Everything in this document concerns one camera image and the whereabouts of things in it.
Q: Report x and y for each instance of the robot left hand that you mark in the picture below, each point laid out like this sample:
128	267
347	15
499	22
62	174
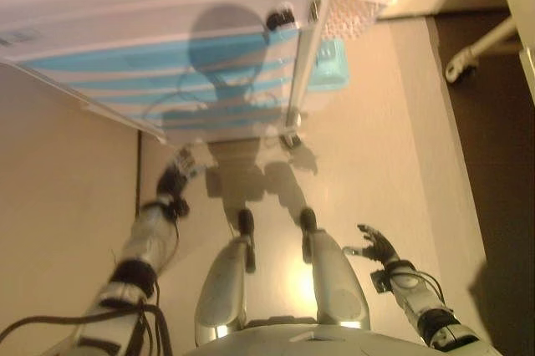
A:
177	176

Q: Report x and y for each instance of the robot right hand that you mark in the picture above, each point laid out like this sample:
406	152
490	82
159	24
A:
380	247

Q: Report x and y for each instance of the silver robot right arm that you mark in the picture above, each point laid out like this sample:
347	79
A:
418	293

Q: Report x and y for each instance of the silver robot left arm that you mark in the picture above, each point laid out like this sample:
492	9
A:
142	243

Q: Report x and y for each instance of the silver robot right leg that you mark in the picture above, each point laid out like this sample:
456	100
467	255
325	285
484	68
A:
334	281

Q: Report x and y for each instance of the grey robot torso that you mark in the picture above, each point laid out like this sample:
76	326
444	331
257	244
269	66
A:
334	341

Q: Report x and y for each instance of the cart caster wheel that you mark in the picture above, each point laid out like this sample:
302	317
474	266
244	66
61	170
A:
293	139

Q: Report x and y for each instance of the white medical cart blue drawers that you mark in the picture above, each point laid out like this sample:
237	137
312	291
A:
125	17

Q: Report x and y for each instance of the black cart keys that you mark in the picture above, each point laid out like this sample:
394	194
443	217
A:
279	16

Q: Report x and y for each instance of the metal cart side latch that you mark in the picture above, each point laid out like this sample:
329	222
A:
314	8

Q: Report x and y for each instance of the white hospital bed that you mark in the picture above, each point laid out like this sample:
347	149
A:
522	5

